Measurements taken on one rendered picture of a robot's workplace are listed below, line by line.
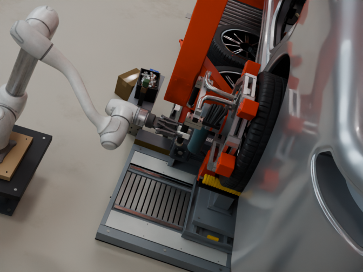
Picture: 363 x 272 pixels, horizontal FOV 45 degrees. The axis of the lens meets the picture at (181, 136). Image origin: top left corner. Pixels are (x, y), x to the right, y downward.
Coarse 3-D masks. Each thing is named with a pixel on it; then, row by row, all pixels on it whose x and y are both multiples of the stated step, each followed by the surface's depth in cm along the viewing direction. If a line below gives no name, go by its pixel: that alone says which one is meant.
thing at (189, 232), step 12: (192, 192) 289; (192, 204) 282; (192, 216) 275; (192, 228) 268; (204, 228) 271; (192, 240) 268; (204, 240) 265; (216, 240) 263; (228, 240) 265; (228, 252) 268
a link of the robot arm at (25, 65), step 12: (36, 12) 205; (48, 12) 208; (48, 24) 204; (24, 60) 221; (36, 60) 224; (12, 72) 229; (24, 72) 227; (12, 84) 233; (24, 84) 234; (0, 96) 238; (12, 96) 238; (24, 96) 243; (12, 108) 240
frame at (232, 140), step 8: (240, 80) 236; (248, 80) 225; (256, 80) 224; (240, 96) 215; (248, 96) 212; (232, 128) 209; (240, 128) 210; (216, 136) 259; (224, 136) 259; (232, 136) 209; (240, 136) 209; (216, 144) 258; (224, 144) 214; (232, 144) 210; (224, 152) 214; (232, 152) 213; (216, 160) 221; (208, 168) 240
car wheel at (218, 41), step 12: (216, 36) 374; (228, 36) 394; (240, 36) 399; (252, 36) 398; (216, 48) 365; (228, 48) 406; (240, 48) 376; (252, 48) 385; (216, 60) 367; (228, 60) 358; (240, 60) 357
